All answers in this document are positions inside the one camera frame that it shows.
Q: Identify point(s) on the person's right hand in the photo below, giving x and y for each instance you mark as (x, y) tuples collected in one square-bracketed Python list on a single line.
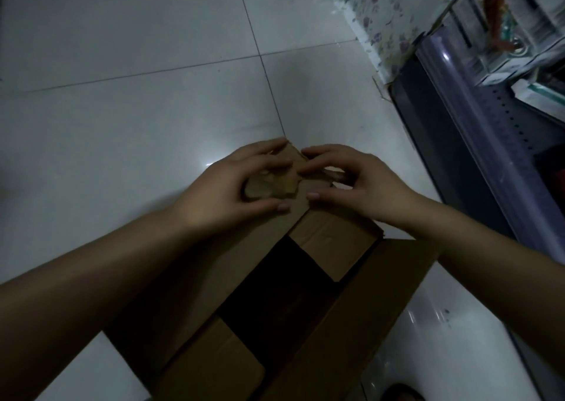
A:
[(379, 189)]

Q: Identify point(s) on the person's left hand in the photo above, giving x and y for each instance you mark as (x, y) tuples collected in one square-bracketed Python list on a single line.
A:
[(220, 197)]

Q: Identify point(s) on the brown cardboard box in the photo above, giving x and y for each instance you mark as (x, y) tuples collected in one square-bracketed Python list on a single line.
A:
[(353, 325)]

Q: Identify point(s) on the person's right forearm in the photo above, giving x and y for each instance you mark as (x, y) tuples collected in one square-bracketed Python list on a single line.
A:
[(494, 272)]

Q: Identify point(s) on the person's left forearm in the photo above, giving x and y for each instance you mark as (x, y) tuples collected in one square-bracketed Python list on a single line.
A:
[(88, 290)]

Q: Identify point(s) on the white teal box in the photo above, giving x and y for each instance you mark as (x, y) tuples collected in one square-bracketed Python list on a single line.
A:
[(538, 98)]

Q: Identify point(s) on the orange packaged item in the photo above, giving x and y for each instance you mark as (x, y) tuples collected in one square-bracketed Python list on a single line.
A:
[(496, 8)]

